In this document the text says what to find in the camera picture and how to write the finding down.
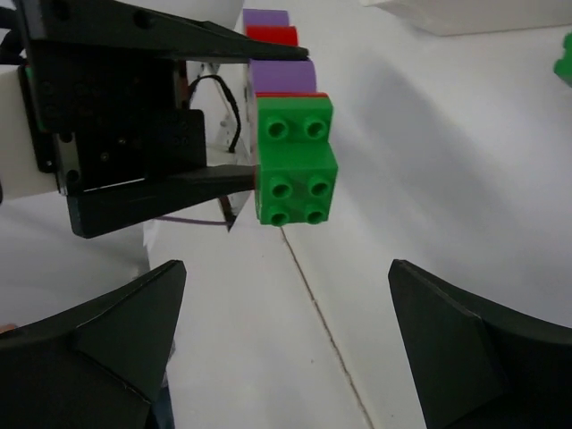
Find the white three-compartment tray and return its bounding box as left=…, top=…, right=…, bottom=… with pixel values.
left=360, top=0, right=571, bottom=36

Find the green lego near tray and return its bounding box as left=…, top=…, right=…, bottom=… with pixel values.
left=553, top=32, right=572, bottom=87

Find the purple lego brick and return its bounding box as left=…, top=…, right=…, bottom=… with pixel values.
left=242, top=9, right=290, bottom=27
left=249, top=60, right=316, bottom=93

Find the red lego brick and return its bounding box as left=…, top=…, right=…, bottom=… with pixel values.
left=245, top=25, right=299, bottom=46
left=255, top=92, right=329, bottom=99

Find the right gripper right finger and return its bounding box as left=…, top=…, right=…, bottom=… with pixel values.
left=389, top=260, right=571, bottom=428

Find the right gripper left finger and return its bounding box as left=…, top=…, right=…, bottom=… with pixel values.
left=1, top=260, right=186, bottom=428

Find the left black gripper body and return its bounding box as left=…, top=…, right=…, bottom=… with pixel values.
left=17, top=1, right=206, bottom=189

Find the green lego end brick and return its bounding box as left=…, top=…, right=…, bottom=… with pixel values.
left=253, top=93, right=338, bottom=227

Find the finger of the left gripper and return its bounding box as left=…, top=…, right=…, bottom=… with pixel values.
left=39, top=1, right=308, bottom=63
left=67, top=164, right=256, bottom=239

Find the purple lego top brick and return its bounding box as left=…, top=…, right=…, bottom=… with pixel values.
left=242, top=9, right=290, bottom=27

